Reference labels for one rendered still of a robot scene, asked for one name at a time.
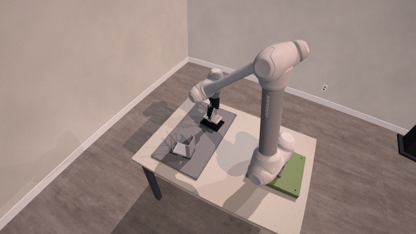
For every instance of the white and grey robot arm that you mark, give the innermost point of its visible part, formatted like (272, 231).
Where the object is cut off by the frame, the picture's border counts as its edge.
(273, 67)

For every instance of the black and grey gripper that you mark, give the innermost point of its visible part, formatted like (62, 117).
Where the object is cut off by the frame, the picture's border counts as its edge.
(214, 103)

